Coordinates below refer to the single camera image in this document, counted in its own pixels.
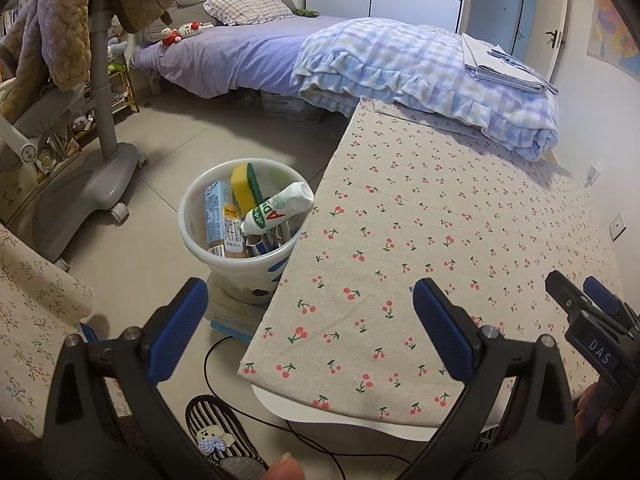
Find person's right hand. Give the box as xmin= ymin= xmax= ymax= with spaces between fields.
xmin=572 ymin=380 xmax=621 ymax=442

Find cherry print tablecloth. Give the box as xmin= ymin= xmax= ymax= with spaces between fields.
xmin=237 ymin=97 xmax=626 ymax=428

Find red white cat plush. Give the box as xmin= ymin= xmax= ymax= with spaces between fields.
xmin=160 ymin=20 xmax=203 ymax=47

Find plaid ruffled pillow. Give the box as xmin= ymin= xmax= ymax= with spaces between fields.
xmin=202 ymin=0 xmax=296 ymax=27

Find black cable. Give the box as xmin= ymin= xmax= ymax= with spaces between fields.
xmin=204 ymin=335 xmax=416 ymax=480

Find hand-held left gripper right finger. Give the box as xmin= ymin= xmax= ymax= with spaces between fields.
xmin=400 ymin=278 xmax=581 ymax=480

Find bed with purple sheet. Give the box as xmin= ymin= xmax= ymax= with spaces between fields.
xmin=132 ymin=15 xmax=351 ymax=101

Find striped slipper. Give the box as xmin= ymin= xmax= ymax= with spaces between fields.
xmin=470 ymin=427 xmax=503 ymax=456
xmin=185 ymin=395 xmax=271 ymax=480

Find white door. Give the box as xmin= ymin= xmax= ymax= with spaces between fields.
xmin=537 ymin=0 xmax=571 ymax=81

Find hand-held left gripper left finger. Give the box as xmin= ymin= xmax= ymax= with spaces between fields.
xmin=42 ymin=278 xmax=208 ymax=480

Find wooden toy shelf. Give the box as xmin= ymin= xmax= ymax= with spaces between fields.
xmin=65 ymin=62 xmax=141 ymax=151

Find yellow sponge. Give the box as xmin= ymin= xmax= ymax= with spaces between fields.
xmin=230 ymin=162 xmax=261 ymax=216

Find light blue milk carton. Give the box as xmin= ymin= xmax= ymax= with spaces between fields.
xmin=205 ymin=180 xmax=248 ymax=258

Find under-bed storage boxes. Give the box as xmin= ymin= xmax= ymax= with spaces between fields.
xmin=260 ymin=90 xmax=326 ymax=123

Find clear plastic storage box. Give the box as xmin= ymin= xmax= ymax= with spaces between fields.
xmin=205 ymin=270 xmax=281 ymax=346

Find person's left hand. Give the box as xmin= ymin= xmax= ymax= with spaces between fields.
xmin=267 ymin=452 xmax=307 ymax=480

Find brown plush jacket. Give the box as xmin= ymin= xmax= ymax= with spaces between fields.
xmin=0 ymin=0 xmax=188 ymax=123

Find blue plaid ruffled blanket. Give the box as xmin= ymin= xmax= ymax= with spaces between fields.
xmin=291 ymin=16 xmax=561 ymax=162

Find wall map poster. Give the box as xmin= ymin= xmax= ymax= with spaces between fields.
xmin=587 ymin=0 xmax=640 ymax=78

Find white plastic bucket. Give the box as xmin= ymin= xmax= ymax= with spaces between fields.
xmin=178 ymin=158 xmax=317 ymax=306

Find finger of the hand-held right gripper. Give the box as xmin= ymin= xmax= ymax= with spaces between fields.
xmin=582 ymin=276 xmax=632 ymax=321
xmin=545 ymin=270 xmax=588 ymax=322

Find grey wheeled chair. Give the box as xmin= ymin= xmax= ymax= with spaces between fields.
xmin=0 ymin=0 xmax=149 ymax=272

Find white plastic bottle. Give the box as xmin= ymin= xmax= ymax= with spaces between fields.
xmin=241 ymin=182 xmax=315 ymax=235

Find floral print cloth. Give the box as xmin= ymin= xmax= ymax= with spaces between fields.
xmin=0 ymin=222 xmax=96 ymax=436

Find blue foil wrapper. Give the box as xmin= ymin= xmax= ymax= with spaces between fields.
xmin=247 ymin=225 xmax=293 ymax=257

